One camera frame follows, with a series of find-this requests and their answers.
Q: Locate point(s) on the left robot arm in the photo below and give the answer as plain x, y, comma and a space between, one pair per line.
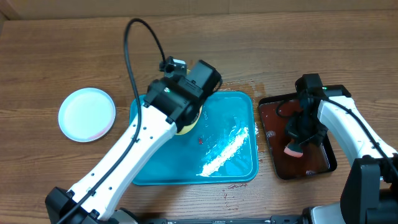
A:
171, 106

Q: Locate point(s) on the black water tray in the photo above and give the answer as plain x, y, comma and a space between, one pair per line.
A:
274, 112

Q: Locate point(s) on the pink and green sponge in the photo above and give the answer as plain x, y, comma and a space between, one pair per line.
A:
293, 149

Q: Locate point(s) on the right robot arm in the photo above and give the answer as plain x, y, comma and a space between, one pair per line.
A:
370, 192

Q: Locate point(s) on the yellow plate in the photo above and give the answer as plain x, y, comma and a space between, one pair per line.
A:
189, 105

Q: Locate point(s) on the teal plastic tray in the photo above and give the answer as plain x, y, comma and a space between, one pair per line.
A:
220, 148

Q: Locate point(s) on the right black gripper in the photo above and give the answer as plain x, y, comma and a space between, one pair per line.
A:
304, 131

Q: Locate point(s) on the light blue plate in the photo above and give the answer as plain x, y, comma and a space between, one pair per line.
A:
86, 115

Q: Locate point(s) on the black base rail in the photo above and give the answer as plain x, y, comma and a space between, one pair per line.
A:
275, 219

